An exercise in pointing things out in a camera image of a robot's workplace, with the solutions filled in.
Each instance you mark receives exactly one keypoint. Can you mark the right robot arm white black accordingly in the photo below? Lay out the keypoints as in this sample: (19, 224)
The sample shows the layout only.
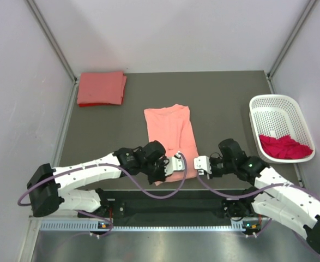
(271, 194)

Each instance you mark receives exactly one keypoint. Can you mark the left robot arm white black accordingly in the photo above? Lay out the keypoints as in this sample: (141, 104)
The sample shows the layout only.
(52, 189)

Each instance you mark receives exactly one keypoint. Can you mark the aluminium rail with cable duct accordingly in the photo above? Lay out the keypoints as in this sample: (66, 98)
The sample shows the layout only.
(99, 226)

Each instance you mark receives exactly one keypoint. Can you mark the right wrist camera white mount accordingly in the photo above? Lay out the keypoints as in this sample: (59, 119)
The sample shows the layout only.
(202, 166)

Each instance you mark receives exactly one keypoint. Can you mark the salmon pink t shirt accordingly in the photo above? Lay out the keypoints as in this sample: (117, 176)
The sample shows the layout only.
(171, 127)

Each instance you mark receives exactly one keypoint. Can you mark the crimson t shirt in basket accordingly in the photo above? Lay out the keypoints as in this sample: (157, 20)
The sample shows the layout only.
(284, 147)

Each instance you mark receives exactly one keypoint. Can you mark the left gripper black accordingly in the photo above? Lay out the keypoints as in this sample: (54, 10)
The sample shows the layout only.
(161, 177)

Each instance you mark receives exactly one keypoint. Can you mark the folded red t shirt stack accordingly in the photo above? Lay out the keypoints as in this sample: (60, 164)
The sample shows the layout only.
(101, 89)

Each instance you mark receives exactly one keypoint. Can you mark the white perforated laundry basket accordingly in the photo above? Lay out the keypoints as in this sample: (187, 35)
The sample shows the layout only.
(277, 116)

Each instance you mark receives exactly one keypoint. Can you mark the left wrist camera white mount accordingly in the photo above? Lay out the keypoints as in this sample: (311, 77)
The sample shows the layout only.
(174, 164)

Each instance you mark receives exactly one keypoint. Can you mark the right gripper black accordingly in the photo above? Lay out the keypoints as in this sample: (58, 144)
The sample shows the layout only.
(213, 173)

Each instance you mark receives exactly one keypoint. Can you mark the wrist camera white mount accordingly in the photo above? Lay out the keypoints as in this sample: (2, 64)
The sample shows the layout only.
(174, 164)
(202, 166)

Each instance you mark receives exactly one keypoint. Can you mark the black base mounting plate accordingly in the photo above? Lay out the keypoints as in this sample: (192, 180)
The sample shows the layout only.
(186, 208)

